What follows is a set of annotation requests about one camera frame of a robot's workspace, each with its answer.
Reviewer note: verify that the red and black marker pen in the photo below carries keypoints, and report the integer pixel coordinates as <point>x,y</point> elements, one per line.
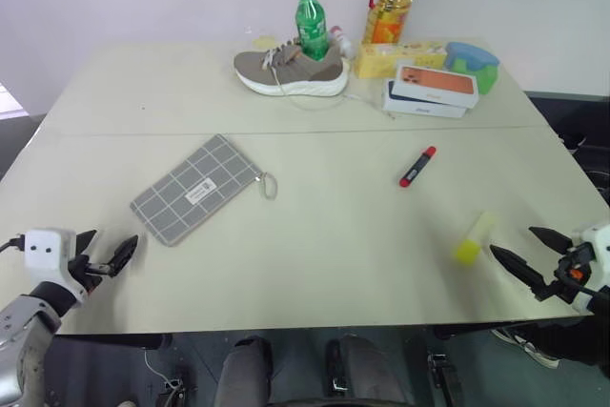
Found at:
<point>417,166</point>

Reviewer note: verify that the small pale yellow scrap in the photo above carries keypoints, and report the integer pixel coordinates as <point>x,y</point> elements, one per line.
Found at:
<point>263,41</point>

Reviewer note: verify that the grey rounded leg shape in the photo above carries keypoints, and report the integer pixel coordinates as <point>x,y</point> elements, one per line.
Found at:
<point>367,373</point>
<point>243,373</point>

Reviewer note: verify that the white phone box orange print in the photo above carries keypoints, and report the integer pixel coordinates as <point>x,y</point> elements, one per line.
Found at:
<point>436,85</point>

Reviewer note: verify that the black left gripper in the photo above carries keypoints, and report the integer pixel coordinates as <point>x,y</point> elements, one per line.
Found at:
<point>86,271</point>

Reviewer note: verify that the white phone box blue print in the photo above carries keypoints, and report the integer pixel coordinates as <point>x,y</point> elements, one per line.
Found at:
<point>419,109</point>

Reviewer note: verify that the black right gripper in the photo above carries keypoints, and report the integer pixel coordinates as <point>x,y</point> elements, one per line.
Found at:
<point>574,269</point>

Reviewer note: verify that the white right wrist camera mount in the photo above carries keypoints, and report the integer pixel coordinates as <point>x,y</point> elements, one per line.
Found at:
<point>600,238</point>

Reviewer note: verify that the yellow cardboard box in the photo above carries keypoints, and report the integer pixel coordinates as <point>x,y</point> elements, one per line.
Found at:
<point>381,59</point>

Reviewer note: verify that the yellow glue stick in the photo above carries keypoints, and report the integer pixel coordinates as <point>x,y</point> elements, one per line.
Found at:
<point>469,247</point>

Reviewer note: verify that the small white bottle red cap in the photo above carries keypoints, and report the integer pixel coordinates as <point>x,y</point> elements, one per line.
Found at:
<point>339,37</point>

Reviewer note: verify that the black and white floor sneaker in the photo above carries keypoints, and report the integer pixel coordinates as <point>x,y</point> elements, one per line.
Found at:
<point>529,345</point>

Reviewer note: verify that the blue green container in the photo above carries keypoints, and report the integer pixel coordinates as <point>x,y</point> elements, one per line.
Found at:
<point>472,59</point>

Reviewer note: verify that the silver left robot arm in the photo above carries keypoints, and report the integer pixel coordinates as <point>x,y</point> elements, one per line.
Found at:
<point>24,331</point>

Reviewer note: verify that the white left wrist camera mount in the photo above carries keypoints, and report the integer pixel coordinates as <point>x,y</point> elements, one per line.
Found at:
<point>47,254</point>

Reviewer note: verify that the black table frame bar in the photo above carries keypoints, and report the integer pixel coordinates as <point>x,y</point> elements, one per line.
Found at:
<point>109,340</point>

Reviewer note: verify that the grey checked pouch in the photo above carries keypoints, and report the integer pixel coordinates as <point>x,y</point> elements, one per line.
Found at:
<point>195,188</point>

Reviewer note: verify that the grey sneaker with white sole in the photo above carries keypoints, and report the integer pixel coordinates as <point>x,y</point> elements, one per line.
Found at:
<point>290,73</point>

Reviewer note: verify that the green bottle with yellow cap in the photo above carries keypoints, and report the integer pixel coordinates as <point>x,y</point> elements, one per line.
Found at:
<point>312,26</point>

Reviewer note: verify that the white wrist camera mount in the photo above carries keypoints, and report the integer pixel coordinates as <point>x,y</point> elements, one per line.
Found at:
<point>47,254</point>
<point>600,238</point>

